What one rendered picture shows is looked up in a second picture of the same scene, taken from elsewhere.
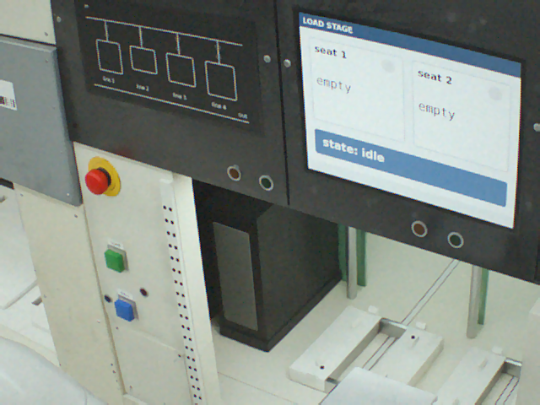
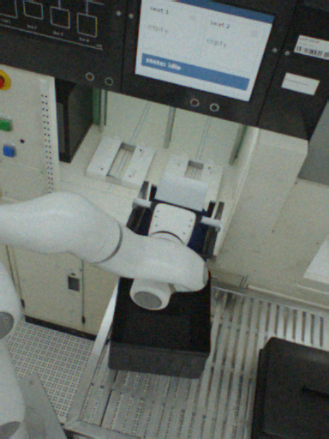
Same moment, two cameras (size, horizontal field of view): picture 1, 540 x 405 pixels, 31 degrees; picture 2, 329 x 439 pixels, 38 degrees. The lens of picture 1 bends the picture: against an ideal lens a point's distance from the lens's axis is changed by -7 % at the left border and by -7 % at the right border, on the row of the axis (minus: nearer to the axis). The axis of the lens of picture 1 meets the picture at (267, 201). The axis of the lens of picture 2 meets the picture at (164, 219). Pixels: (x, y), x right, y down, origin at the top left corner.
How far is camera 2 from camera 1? 0.40 m
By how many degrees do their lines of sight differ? 29
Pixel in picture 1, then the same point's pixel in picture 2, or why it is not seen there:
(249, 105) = (104, 39)
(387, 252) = (110, 107)
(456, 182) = (220, 79)
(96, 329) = not seen: outside the picture
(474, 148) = (235, 62)
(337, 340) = (104, 154)
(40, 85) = not seen: outside the picture
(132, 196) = (19, 89)
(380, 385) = (180, 180)
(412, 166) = (196, 71)
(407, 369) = (144, 166)
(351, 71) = (170, 21)
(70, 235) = not seen: outside the picture
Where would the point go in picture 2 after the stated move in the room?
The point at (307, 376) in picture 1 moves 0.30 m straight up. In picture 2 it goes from (96, 174) to (98, 105)
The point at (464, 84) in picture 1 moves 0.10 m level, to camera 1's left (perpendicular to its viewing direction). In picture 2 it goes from (236, 28) to (194, 33)
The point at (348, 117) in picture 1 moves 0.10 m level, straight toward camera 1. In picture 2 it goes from (164, 46) to (177, 71)
